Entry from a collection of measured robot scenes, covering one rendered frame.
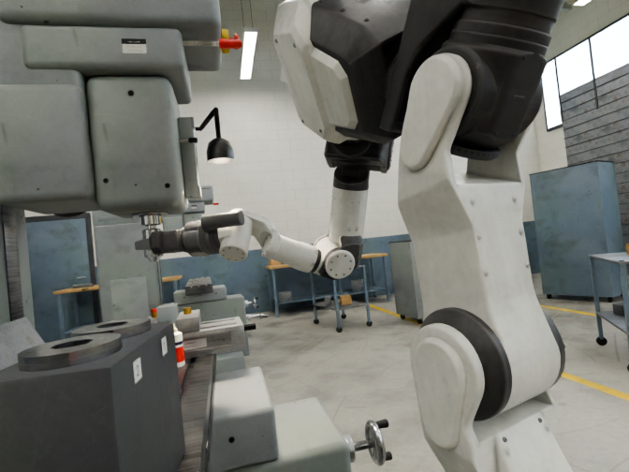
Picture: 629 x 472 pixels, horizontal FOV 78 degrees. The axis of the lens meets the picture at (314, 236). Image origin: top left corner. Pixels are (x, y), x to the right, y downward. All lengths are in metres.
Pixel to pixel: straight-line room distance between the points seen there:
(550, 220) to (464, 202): 6.18
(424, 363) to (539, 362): 0.14
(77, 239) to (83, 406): 7.51
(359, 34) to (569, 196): 6.05
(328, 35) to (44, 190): 0.68
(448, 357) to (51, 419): 0.41
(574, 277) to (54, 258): 8.21
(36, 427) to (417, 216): 0.48
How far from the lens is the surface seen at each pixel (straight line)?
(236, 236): 0.92
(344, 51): 0.65
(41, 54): 1.10
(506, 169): 0.64
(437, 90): 0.52
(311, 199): 7.82
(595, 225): 6.47
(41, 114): 1.06
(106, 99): 1.05
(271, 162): 7.82
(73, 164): 1.01
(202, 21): 1.08
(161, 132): 1.01
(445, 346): 0.52
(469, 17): 0.56
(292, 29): 0.74
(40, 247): 8.09
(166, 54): 1.05
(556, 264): 6.72
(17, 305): 1.30
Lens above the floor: 1.19
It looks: 1 degrees up
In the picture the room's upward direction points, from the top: 6 degrees counter-clockwise
